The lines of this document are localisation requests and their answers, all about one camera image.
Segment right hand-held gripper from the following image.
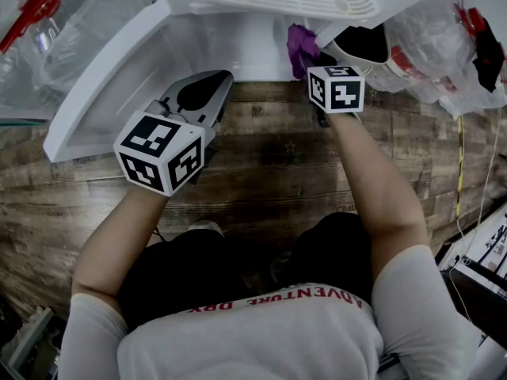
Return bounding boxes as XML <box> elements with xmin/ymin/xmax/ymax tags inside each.
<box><xmin>299</xmin><ymin>49</ymin><xmax>366</xmax><ymax>129</ymax></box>

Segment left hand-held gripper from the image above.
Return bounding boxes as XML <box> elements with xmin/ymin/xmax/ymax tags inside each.
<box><xmin>112</xmin><ymin>69</ymin><xmax>235</xmax><ymax>198</ymax></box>

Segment purple cloth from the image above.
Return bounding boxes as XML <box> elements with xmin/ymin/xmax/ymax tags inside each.
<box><xmin>286</xmin><ymin>22</ymin><xmax>322</xmax><ymax>82</ymax></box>

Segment person's left forearm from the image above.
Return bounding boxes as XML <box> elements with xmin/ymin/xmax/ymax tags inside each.
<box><xmin>71</xmin><ymin>185</ymin><xmax>172</xmax><ymax>305</ymax></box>

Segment person's right forearm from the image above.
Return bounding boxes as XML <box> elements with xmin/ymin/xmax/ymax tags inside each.
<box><xmin>327</xmin><ymin>112</ymin><xmax>432</xmax><ymax>253</ymax></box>

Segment white bin black liner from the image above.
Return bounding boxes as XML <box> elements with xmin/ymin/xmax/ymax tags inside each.
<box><xmin>331</xmin><ymin>24</ymin><xmax>394</xmax><ymax>69</ymax></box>

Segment person's white shoe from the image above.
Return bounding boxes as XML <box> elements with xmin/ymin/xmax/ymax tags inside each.
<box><xmin>187</xmin><ymin>219</ymin><xmax>225</xmax><ymax>238</ymax></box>

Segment person's black trousers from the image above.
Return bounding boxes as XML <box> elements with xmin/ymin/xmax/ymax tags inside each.
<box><xmin>118</xmin><ymin>211</ymin><xmax>374</xmax><ymax>329</ymax></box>

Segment frosted glass door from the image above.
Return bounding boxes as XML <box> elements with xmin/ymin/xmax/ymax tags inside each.
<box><xmin>0</xmin><ymin>116</ymin><xmax>49</xmax><ymax>129</ymax></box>

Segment person's white printed shirt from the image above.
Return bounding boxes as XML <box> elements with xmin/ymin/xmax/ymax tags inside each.
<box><xmin>59</xmin><ymin>243</ymin><xmax>481</xmax><ymax>380</ymax></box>

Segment black metal stand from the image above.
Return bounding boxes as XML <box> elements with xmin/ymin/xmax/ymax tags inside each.
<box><xmin>446</xmin><ymin>264</ymin><xmax>507</xmax><ymax>352</ymax></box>

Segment yellow black striped cable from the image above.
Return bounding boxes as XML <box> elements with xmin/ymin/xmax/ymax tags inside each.
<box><xmin>455</xmin><ymin>114</ymin><xmax>466</xmax><ymax>222</ymax></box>

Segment thin white cable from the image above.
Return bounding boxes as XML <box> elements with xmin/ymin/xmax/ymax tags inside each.
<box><xmin>455</xmin><ymin>104</ymin><xmax>505</xmax><ymax>238</ymax></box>

